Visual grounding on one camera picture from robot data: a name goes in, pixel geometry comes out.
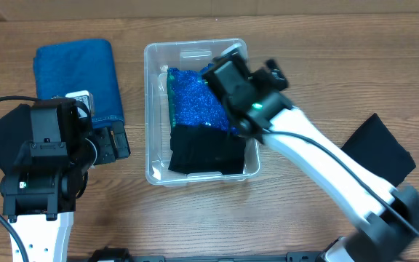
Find blue sequin glitter garment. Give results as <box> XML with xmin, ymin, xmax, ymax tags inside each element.
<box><xmin>166</xmin><ymin>63</ymin><xmax>239</xmax><ymax>135</ymax></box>

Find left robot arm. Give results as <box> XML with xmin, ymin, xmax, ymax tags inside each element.
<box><xmin>1</xmin><ymin>98</ymin><xmax>130</xmax><ymax>261</ymax></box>

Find folded blue denim jeans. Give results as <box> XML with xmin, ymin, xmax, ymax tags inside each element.
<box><xmin>33</xmin><ymin>39</ymin><xmax>124</xmax><ymax>129</ymax></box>

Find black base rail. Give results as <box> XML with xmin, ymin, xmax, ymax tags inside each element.
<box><xmin>63</xmin><ymin>247</ymin><xmax>327</xmax><ymax>262</ymax></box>

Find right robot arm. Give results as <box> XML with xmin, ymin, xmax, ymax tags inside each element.
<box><xmin>203</xmin><ymin>49</ymin><xmax>419</xmax><ymax>261</ymax></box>

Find black cloth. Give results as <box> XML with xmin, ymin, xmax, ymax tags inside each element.
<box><xmin>341</xmin><ymin>114</ymin><xmax>416</xmax><ymax>186</ymax></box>
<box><xmin>0</xmin><ymin>104</ymin><xmax>32</xmax><ymax>175</ymax></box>
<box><xmin>169</xmin><ymin>124</ymin><xmax>246</xmax><ymax>175</ymax></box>

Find clear plastic storage bin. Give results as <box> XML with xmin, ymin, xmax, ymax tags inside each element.
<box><xmin>144</xmin><ymin>38</ymin><xmax>261</xmax><ymax>187</ymax></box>

